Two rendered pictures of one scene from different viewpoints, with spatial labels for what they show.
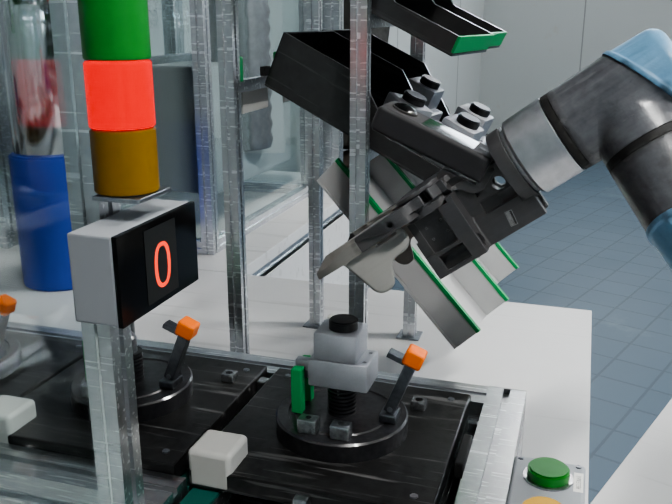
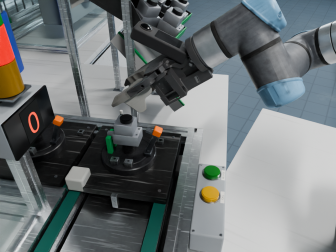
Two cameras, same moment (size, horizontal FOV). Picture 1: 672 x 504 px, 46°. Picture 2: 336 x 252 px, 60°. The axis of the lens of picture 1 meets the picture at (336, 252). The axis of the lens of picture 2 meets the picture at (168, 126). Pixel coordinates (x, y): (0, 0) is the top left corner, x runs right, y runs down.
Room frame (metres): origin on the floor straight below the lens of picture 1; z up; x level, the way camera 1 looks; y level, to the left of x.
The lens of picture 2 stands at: (0.18, -0.03, 1.49)
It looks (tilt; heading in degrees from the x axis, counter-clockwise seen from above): 36 degrees down; 352
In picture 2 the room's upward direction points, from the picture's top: straight up
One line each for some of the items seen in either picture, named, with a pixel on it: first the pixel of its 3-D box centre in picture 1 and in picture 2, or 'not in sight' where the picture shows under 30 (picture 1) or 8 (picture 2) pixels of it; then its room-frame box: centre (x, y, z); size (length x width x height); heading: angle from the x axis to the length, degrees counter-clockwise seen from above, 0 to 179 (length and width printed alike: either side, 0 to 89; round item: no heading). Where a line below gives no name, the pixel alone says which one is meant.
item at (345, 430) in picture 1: (340, 430); (128, 163); (0.70, 0.00, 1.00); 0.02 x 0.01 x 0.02; 72
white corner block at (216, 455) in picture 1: (218, 459); (78, 178); (0.69, 0.12, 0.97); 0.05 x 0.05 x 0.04; 72
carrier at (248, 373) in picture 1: (128, 360); (35, 133); (0.83, 0.24, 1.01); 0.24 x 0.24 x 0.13; 72
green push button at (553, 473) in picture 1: (548, 475); (211, 173); (0.67, -0.21, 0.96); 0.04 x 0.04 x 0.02
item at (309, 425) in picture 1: (308, 423); (114, 160); (0.71, 0.03, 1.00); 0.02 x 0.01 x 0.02; 72
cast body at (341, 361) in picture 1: (334, 349); (123, 128); (0.75, 0.00, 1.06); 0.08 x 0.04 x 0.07; 72
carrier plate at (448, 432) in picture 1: (341, 435); (129, 159); (0.75, -0.01, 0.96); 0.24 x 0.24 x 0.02; 72
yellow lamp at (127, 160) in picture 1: (125, 159); (2, 76); (0.61, 0.16, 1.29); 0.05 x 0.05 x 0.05
